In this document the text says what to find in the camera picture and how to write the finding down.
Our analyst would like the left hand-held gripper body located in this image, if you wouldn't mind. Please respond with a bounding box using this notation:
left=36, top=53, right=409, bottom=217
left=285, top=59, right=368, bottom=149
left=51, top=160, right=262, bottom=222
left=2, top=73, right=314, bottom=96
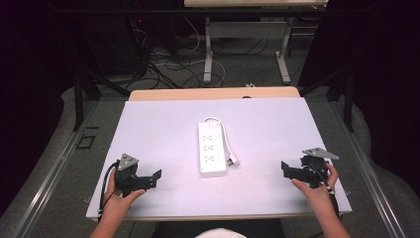
left=113, top=153, right=150, bottom=198

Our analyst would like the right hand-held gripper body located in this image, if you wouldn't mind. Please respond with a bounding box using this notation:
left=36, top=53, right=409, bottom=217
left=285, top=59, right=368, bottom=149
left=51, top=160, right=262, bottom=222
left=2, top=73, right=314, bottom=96
left=297, top=147, right=341, bottom=189

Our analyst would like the person's right hand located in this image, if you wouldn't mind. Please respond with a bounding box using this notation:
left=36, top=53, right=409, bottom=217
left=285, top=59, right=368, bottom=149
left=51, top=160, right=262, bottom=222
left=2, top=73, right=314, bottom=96
left=290, top=161, right=340, bottom=206

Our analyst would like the person's left hand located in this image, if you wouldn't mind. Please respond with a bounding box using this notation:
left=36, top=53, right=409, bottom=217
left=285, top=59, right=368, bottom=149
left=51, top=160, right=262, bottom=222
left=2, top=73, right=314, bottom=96
left=101, top=167, right=147, bottom=219

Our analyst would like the white table cover board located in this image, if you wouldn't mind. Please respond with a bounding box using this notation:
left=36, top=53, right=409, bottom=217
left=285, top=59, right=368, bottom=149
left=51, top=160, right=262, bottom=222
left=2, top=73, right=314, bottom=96
left=85, top=96, right=354, bottom=222

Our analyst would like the white power plug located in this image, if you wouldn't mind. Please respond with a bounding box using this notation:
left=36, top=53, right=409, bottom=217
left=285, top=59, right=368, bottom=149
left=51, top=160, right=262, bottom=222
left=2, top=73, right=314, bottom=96
left=225, top=154, right=242, bottom=168

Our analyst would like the white power strip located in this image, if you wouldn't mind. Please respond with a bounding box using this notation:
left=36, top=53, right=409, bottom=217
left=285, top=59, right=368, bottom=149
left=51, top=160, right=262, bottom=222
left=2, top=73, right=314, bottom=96
left=197, top=121, right=228, bottom=178

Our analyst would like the person's dark clothing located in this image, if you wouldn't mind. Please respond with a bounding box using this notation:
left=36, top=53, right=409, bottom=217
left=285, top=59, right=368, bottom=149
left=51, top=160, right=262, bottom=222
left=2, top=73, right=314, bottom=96
left=152, top=219, right=285, bottom=238

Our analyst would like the black metal stand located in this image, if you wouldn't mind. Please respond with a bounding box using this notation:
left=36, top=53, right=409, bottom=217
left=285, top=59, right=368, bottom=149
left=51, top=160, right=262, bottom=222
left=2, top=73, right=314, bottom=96
left=297, top=65, right=357, bottom=134
left=71, top=63, right=131, bottom=132

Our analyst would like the white-legged background desk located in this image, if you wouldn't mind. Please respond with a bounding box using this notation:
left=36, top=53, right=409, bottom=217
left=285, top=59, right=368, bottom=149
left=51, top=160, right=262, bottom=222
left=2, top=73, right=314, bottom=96
left=183, top=0, right=330, bottom=85

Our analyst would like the black horizontal bar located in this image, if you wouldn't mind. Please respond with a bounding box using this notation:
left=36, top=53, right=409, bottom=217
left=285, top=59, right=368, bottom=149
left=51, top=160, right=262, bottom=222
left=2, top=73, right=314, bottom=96
left=49, top=7, right=420, bottom=16

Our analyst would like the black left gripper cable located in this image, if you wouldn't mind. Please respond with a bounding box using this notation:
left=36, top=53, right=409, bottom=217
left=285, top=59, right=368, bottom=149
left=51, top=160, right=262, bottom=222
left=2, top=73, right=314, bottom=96
left=97, top=160, right=121, bottom=214

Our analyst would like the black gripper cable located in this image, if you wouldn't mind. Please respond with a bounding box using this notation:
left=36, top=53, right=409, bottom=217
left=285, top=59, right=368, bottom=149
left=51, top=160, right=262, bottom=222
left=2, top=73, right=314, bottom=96
left=97, top=160, right=121, bottom=214
left=310, top=163, right=342, bottom=220

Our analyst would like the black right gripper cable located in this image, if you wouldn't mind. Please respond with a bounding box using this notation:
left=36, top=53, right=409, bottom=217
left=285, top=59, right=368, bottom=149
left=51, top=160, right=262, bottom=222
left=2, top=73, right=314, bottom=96
left=310, top=163, right=342, bottom=220

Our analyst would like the metal floor rail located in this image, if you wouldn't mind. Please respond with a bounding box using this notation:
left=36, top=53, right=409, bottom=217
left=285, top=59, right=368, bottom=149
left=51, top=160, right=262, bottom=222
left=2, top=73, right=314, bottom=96
left=11, top=99, right=101, bottom=238
left=330, top=98, right=408, bottom=238

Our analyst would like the white power strip cable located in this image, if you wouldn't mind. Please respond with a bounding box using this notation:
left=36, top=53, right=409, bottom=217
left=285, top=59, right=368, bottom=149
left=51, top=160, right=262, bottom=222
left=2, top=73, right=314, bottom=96
left=203, top=116, right=233, bottom=163

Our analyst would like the black floor cable bundle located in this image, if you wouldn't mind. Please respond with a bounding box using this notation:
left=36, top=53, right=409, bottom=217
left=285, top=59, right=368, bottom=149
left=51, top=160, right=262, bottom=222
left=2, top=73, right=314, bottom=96
left=125, top=18, right=203, bottom=91

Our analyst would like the white floor cable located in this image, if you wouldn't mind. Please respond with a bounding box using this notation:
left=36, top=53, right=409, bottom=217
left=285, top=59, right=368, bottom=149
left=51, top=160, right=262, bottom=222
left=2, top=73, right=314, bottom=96
left=155, top=16, right=227, bottom=89

